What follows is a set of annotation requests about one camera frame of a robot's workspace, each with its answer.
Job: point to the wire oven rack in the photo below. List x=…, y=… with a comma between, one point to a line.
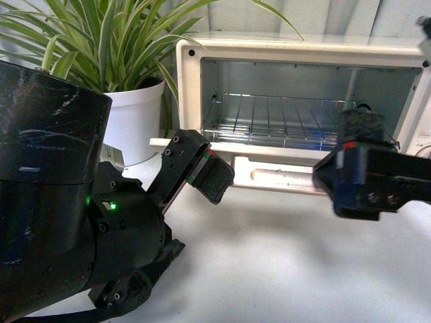
x=273, y=121

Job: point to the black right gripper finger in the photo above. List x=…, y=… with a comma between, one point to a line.
x=364, y=175

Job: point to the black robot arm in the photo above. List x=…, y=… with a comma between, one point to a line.
x=79, y=241

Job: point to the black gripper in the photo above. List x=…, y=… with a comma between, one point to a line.
x=133, y=246

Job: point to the cream Toshiba toaster oven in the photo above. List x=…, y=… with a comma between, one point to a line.
x=388, y=74

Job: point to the white plant pot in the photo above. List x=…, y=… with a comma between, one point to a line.
x=134, y=119

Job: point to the oven glass door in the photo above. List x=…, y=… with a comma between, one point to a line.
x=277, y=177

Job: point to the green spider plant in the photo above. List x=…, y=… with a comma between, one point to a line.
x=104, y=46

